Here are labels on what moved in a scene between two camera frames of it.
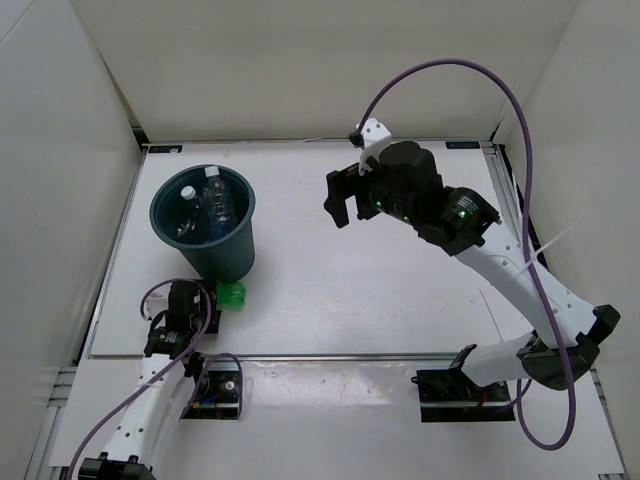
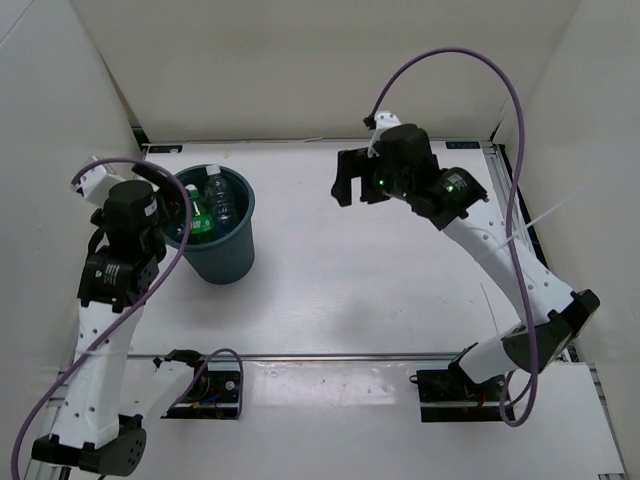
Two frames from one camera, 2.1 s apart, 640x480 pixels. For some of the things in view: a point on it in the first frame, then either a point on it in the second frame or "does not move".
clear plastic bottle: [215, 204] does not move
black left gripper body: [211, 285] to [164, 214]
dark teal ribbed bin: [228, 259] does not move
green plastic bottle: [231, 296] to [200, 223]
